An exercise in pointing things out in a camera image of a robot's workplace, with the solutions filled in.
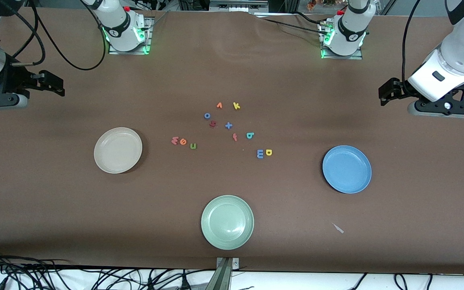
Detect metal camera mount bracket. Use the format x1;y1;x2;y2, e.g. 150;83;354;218
215;257;240;290

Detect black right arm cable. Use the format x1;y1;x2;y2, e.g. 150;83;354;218
35;0;107;71

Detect light beige round plate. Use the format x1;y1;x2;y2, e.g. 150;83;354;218
94;127;143;174

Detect black floor cable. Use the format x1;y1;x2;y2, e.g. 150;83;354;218
393;273;409;290
352;273;369;290

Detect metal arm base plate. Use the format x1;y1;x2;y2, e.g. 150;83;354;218
320;22;364;60
108;16;153;55

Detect brown table cover sheet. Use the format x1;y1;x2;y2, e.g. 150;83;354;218
0;6;464;274

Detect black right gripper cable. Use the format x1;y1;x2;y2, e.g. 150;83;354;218
0;0;46;67

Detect tangled black floor cables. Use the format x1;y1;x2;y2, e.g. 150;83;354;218
0;250;216;290

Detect black cable on table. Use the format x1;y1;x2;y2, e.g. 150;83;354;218
252;14;327;33

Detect grey metal frame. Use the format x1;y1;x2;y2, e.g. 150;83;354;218
209;0;269;12

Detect pale green round plate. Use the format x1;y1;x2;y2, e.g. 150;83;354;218
201;195;255;251

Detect blue round plate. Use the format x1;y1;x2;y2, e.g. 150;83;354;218
322;145;372;194

